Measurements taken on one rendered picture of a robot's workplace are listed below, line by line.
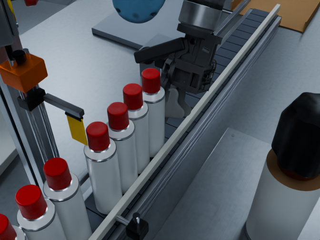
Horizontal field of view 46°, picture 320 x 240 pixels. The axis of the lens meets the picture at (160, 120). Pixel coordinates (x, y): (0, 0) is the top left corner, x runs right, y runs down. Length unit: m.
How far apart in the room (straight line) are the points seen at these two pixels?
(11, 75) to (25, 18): 0.90
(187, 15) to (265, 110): 0.39
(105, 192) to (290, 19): 0.96
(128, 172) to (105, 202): 0.06
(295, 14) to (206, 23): 0.75
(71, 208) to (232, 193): 0.32
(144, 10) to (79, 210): 0.31
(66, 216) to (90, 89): 0.52
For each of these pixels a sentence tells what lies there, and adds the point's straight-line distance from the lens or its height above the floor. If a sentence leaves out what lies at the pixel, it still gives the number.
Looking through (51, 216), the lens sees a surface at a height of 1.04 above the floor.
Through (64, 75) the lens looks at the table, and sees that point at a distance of 1.10.
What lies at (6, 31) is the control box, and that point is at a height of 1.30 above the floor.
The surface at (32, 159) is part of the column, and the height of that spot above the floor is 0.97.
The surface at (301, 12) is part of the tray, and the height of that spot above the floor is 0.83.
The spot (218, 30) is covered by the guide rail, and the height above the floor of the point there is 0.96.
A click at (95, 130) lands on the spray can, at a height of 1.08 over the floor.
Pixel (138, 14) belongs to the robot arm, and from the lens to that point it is 0.59.
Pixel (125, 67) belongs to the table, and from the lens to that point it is 1.10.
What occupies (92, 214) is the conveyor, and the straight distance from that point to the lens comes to 0.72.
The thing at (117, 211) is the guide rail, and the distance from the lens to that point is 0.67.
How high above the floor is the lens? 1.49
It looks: 45 degrees down
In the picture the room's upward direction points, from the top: straight up
